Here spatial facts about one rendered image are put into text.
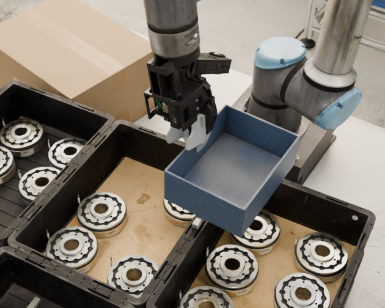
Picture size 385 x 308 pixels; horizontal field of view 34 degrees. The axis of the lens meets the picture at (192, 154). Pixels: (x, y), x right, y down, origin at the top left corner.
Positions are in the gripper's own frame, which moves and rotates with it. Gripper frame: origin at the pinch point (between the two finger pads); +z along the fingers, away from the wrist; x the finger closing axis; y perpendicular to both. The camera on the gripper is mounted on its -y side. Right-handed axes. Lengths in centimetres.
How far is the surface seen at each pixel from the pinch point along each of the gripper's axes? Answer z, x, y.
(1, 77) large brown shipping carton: 23, -82, -19
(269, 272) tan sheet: 31.4, 11.6, -3.3
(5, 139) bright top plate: 19, -55, 2
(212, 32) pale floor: 97, -121, -172
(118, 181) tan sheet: 26.0, -28.1, -5.1
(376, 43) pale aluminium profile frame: 94, -40, -192
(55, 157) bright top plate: 21.2, -42.1, -0.4
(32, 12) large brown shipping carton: 11, -84, -37
